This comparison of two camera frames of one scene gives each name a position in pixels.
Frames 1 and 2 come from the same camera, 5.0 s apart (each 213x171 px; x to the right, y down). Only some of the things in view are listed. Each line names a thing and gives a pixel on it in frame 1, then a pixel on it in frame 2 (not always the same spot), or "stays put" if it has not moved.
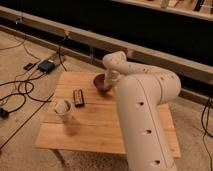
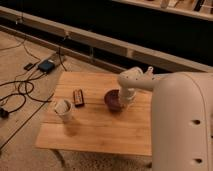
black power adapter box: (46, 66) stays put
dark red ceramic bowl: (99, 82) → (112, 100)
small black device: (28, 66) stays put
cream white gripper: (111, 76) → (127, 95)
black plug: (3, 113) stays put
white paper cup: (63, 109) stays put
